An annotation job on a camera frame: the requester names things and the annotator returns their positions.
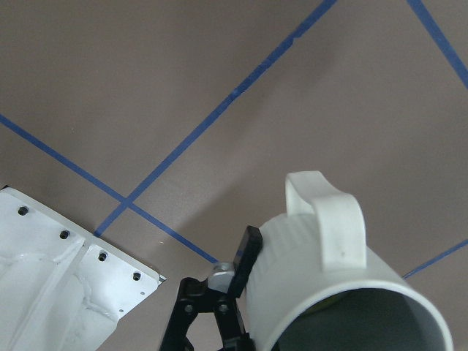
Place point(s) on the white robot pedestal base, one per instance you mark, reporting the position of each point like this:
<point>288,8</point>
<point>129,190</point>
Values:
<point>62,288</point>

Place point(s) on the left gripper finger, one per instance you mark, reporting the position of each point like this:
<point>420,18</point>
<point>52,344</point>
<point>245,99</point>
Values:
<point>245,258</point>

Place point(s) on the white mug with handle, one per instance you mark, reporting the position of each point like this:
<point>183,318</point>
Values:
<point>316,285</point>

